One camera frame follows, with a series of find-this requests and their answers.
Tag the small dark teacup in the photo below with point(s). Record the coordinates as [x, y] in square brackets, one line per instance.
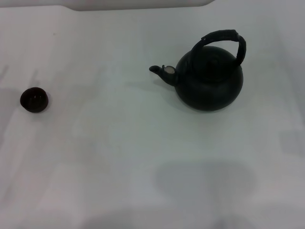
[34, 99]

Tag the black round teapot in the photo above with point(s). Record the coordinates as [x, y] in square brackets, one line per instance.
[209, 83]

